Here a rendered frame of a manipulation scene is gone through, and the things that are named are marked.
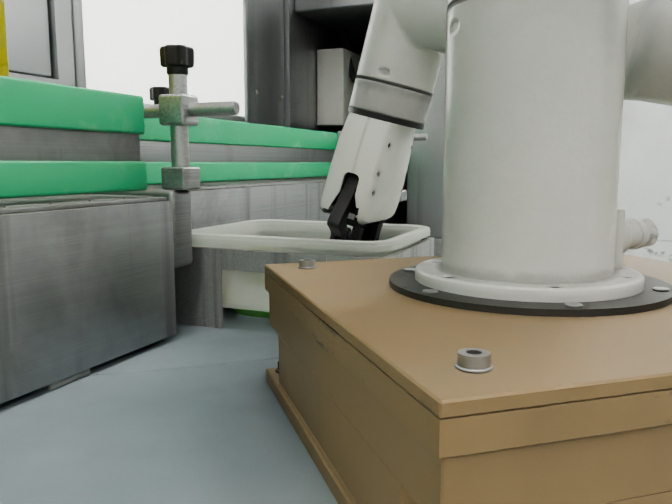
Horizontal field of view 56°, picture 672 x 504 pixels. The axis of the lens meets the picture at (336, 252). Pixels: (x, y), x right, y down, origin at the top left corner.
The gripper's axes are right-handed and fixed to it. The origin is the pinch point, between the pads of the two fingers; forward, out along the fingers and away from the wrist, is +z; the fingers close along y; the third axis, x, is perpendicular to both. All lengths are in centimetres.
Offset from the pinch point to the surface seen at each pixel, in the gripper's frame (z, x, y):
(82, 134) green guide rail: -8.8, -15.5, 22.0
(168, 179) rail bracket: -5.6, -13.6, 13.3
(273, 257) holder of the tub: -0.8, -4.1, 8.8
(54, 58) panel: -12.3, -43.8, 0.0
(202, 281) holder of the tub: 3.9, -10.9, 8.9
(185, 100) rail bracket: -12.6, -13.7, 12.8
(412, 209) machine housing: 3, -15, -72
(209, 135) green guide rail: -7.7, -25.5, -8.6
